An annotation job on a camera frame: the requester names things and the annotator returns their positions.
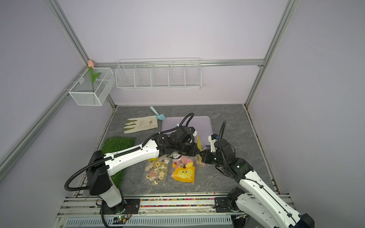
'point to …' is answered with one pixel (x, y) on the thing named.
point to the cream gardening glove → (142, 123)
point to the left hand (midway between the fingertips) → (199, 153)
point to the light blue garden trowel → (159, 116)
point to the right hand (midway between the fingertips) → (199, 152)
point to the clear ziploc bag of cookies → (200, 148)
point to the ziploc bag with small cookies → (155, 170)
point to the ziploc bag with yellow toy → (183, 169)
